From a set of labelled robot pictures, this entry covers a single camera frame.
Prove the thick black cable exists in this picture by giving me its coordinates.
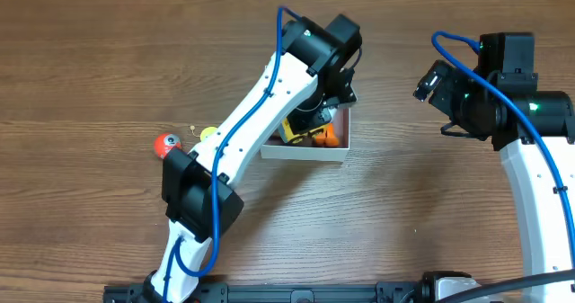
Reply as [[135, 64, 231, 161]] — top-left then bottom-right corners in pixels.
[[442, 269, 575, 303]]

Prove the white plush duck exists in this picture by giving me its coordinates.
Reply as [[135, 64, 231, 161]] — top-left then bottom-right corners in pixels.
[[313, 123, 340, 147]]

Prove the red ball toy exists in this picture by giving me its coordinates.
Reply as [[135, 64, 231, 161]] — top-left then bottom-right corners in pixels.
[[154, 133, 181, 159]]

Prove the white cardboard box pink interior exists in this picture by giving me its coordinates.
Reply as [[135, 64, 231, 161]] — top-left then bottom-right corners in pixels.
[[260, 109, 351, 162]]

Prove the yellow blue toy excavator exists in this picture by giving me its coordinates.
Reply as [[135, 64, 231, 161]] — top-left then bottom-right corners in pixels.
[[278, 118, 329, 145]]

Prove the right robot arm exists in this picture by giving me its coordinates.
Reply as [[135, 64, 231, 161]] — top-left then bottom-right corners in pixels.
[[407, 31, 574, 302]]

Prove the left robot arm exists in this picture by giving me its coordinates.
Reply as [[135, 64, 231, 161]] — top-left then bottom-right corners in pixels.
[[136, 14, 362, 302]]

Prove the yellow wooden rattle drum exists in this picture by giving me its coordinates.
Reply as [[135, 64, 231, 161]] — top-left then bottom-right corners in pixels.
[[190, 125, 217, 141]]

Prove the left blue cable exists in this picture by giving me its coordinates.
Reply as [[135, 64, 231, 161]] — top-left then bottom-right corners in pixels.
[[161, 5, 303, 303]]

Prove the blue cable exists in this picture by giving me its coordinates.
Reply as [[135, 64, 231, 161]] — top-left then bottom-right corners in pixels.
[[161, 5, 303, 303], [430, 30, 575, 268]]

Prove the right blue cable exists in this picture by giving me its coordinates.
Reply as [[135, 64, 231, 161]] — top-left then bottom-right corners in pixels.
[[430, 30, 575, 268]]

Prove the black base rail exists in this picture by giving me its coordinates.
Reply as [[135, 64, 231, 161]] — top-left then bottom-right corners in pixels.
[[102, 281, 428, 303]]

